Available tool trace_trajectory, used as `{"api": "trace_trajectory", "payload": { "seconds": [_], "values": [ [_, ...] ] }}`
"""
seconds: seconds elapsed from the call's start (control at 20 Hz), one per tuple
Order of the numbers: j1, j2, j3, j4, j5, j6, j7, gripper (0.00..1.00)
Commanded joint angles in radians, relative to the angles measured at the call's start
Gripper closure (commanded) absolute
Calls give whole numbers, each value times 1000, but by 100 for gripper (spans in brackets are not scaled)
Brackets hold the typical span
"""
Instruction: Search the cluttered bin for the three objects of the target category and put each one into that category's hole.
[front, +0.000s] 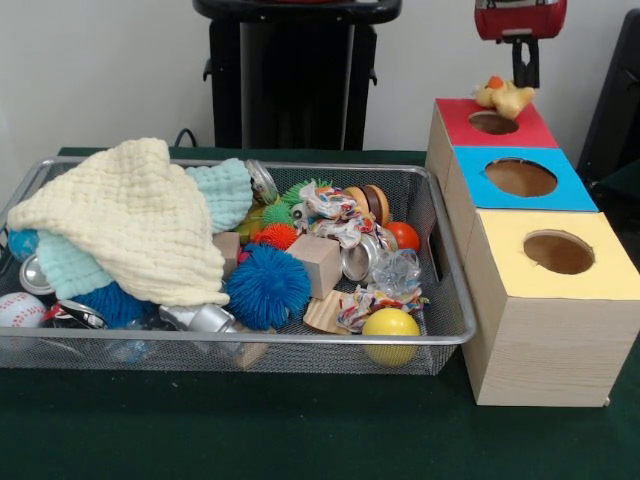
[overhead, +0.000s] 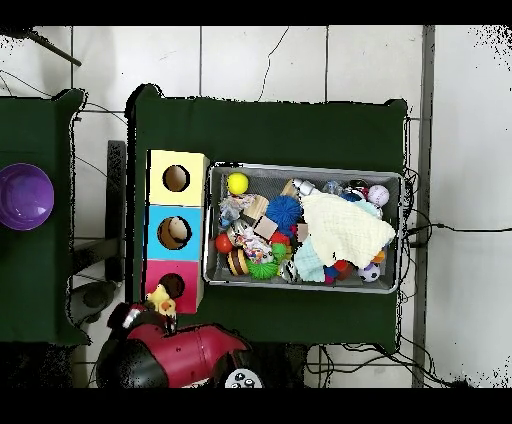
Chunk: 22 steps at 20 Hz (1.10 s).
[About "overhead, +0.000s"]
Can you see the red-orange ball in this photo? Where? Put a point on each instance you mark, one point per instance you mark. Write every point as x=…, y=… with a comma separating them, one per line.
x=224, y=244

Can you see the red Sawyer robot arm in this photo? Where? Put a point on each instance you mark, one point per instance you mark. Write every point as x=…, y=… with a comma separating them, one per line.
x=192, y=352

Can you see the wooden three-hole sorting box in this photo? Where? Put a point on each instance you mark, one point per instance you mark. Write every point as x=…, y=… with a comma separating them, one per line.
x=192, y=248

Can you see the black tripod leg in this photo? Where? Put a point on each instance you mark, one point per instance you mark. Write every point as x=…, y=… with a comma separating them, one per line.
x=52, y=48

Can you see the brown striped burger toy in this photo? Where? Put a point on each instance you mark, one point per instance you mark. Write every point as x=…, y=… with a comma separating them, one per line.
x=238, y=262

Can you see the dark green tablecloth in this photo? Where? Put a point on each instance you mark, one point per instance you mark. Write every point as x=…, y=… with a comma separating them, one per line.
x=272, y=132
x=36, y=128

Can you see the cream muslin cloth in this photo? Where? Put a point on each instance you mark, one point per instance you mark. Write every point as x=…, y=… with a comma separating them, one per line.
x=344, y=232

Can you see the small soccer ball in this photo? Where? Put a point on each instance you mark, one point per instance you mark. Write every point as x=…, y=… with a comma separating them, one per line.
x=368, y=272

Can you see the yellow ball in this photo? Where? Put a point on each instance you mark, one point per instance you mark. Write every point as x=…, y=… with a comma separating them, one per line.
x=237, y=183

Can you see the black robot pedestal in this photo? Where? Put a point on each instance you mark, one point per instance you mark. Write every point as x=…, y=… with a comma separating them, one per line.
x=284, y=366

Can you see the purple round disc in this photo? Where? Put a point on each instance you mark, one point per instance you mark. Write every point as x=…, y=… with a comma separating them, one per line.
x=24, y=196

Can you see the silver plastic toy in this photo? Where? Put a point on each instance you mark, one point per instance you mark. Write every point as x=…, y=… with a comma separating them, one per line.
x=304, y=186

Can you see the blue spiky ball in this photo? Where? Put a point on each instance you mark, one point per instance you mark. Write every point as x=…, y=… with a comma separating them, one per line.
x=283, y=211

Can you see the white baseball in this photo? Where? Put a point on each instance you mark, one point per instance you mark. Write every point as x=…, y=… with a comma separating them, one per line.
x=378, y=195

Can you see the shallow clear mesh bin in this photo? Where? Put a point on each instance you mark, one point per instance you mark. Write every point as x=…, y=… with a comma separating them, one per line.
x=214, y=188

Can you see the yellow duck plush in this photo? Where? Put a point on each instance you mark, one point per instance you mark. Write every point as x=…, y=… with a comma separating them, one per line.
x=162, y=298

